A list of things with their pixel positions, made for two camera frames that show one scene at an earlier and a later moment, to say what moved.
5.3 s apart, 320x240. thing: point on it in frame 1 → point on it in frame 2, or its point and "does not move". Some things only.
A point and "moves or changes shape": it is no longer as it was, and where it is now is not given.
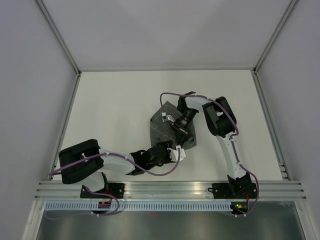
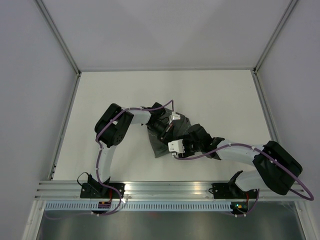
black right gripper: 181,132 → 187,153
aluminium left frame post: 59,36 does not move
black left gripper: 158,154 → 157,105
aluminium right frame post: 291,4 does not move
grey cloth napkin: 160,131 moves or changes shape
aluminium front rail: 62,190 does not move
